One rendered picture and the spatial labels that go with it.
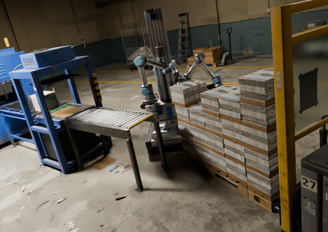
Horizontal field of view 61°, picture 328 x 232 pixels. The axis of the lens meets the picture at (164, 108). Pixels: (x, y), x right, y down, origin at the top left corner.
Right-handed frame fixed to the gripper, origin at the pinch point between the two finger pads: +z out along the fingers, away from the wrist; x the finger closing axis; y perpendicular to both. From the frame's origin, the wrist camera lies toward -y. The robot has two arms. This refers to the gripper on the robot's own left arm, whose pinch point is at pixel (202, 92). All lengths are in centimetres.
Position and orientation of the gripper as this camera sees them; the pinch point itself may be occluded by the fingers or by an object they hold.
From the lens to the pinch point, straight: 378.8
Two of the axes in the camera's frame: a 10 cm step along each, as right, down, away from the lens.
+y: -1.8, -9.3, -3.1
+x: 5.2, 1.8, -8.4
